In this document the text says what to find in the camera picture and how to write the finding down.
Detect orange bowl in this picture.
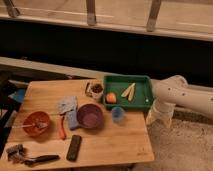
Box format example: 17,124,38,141
23,111,50,137

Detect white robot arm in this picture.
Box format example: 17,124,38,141
146,75,213,128

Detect purple bowl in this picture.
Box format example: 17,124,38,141
77,104,104,129

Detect green plastic tray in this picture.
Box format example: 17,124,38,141
103,75,154,112

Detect blue sponge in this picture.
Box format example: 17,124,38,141
66,111,79,130

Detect black handled brush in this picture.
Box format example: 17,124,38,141
6,144,59,167

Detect wooden board table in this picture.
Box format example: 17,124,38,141
5,80,154,170

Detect blue object at left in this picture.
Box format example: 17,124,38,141
10,89,26,103

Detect orange fruit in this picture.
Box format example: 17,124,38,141
106,92,117,104

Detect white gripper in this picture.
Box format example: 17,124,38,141
146,99,175,128

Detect grey blue cloth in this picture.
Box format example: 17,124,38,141
57,96,77,114

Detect spoon in orange bowl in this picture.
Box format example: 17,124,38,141
12,122,48,129

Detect yellow wedge piece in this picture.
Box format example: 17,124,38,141
128,87,135,101
121,83,135,97

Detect small blue cup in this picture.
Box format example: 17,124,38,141
111,106,125,122

